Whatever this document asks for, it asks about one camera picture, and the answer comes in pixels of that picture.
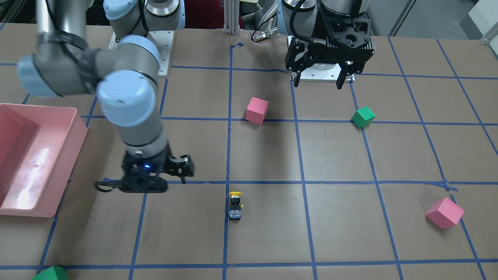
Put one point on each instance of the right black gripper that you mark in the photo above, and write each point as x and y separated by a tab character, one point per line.
162	161

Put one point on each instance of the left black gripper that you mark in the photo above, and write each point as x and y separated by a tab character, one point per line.
300	54

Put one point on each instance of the yellow push button switch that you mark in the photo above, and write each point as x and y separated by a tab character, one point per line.
234	213

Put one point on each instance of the green cube centre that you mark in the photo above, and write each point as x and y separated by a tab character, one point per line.
363	117

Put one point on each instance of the pink cube far side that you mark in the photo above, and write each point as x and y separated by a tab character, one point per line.
256	110

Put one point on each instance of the pink cube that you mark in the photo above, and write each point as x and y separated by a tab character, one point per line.
256	110
444	213

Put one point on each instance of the pink plastic bin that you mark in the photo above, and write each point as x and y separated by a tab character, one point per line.
39	146

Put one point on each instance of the green cube far corner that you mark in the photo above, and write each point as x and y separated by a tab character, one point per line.
52	273

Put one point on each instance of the pink cube near centre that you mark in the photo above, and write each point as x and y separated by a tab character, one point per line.
444	213

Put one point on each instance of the aluminium frame post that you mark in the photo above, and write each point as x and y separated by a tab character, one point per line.
231	17

